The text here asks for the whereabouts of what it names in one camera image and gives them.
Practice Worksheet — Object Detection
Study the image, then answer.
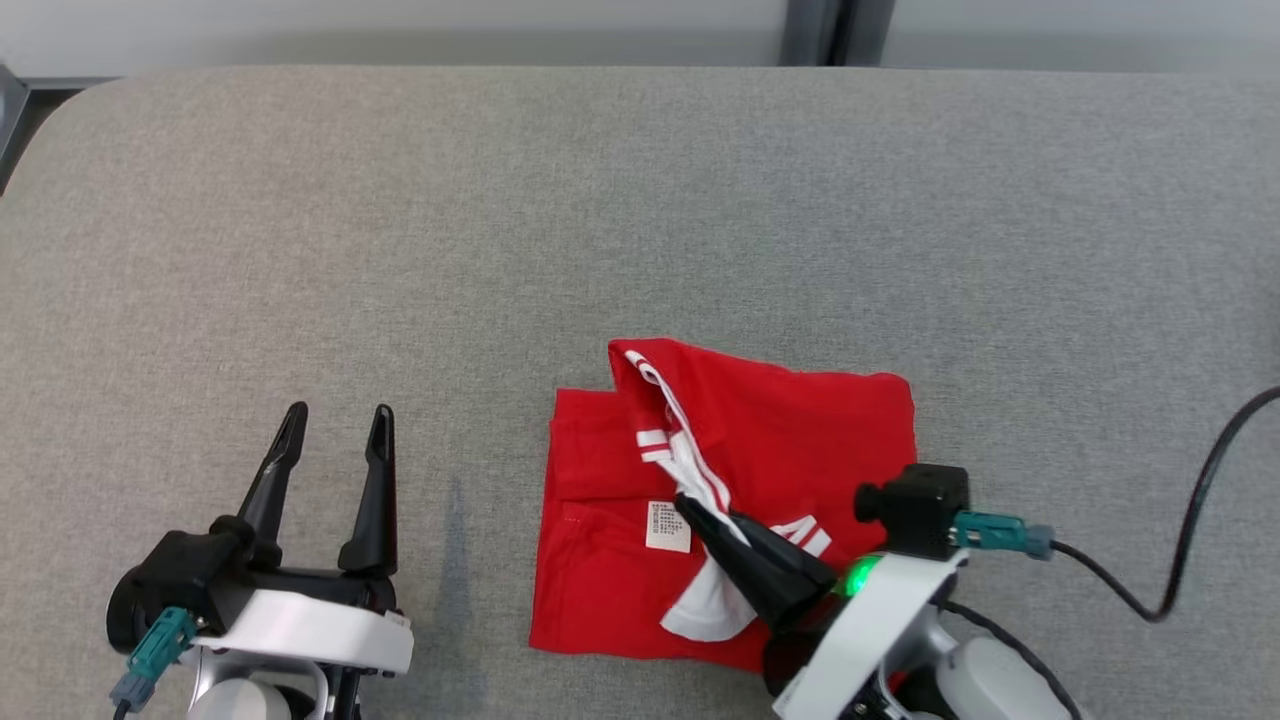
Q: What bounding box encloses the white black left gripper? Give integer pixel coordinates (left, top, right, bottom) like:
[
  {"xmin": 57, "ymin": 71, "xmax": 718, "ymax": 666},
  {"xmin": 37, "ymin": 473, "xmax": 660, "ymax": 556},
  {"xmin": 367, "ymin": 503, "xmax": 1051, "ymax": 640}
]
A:
[{"xmin": 195, "ymin": 402, "xmax": 415, "ymax": 674}]

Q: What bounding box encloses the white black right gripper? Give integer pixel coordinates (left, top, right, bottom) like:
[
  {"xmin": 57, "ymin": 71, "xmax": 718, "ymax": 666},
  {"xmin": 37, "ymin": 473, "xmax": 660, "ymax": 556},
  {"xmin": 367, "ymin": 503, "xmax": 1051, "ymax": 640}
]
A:
[{"xmin": 675, "ymin": 496, "xmax": 971, "ymax": 720}]

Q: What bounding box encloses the red t-shirt with striped cuffs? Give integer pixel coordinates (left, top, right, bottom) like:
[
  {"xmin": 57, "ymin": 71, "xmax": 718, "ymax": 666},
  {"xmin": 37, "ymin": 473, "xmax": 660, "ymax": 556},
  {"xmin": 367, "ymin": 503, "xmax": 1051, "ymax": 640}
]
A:
[{"xmin": 528, "ymin": 338, "xmax": 919, "ymax": 673}]

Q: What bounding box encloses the grey fabric sofa seat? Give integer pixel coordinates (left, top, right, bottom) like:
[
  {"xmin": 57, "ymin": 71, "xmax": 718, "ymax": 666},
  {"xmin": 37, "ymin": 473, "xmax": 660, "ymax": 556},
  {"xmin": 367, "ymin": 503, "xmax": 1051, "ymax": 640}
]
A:
[{"xmin": 0, "ymin": 65, "xmax": 1280, "ymax": 720}]

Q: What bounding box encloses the teal plug left camera cable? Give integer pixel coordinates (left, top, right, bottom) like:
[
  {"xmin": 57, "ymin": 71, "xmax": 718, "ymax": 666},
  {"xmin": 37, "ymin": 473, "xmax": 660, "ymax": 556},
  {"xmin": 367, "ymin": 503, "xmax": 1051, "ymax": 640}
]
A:
[{"xmin": 108, "ymin": 607, "xmax": 200, "ymax": 716}]

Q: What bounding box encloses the teal plug camera cable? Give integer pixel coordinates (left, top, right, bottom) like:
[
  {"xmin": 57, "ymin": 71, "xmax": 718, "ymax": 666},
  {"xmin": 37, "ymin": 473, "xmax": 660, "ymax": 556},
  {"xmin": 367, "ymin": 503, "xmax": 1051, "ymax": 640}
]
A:
[
  {"xmin": 952, "ymin": 385, "xmax": 1280, "ymax": 624},
  {"xmin": 108, "ymin": 607, "xmax": 200, "ymax": 716}
]

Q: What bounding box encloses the teal plug right camera cable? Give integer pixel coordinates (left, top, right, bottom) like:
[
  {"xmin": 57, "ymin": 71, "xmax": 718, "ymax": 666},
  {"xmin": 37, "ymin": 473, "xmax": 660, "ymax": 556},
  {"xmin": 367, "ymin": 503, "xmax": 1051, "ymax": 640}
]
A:
[{"xmin": 952, "ymin": 385, "xmax": 1280, "ymax": 624}]

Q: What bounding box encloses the grey metal partition post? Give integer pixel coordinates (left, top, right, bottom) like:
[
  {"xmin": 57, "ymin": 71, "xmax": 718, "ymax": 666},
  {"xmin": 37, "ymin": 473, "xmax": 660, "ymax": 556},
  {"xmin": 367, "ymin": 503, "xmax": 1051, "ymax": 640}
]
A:
[
  {"xmin": 780, "ymin": 0, "xmax": 897, "ymax": 68},
  {"xmin": 0, "ymin": 65, "xmax": 31, "ymax": 191}
]

